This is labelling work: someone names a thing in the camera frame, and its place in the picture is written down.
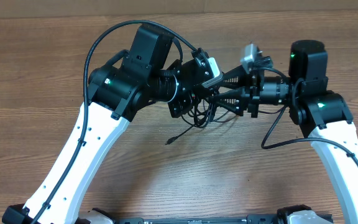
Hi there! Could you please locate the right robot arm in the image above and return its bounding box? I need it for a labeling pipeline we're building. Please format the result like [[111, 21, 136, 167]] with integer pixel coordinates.
[[208, 40, 358, 223]]

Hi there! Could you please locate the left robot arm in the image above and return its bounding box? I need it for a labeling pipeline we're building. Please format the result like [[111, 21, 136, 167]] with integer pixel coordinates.
[[2, 20, 223, 223]]

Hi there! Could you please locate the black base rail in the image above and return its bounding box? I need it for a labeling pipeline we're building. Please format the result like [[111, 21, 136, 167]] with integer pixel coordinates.
[[114, 214, 282, 224]]

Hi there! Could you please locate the black usb cable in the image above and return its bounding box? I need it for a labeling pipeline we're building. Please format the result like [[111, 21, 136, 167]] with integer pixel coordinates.
[[165, 90, 232, 146]]

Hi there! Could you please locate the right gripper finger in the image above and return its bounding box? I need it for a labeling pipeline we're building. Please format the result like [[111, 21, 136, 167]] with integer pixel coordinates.
[[219, 65, 250, 89], [208, 87, 250, 116]]

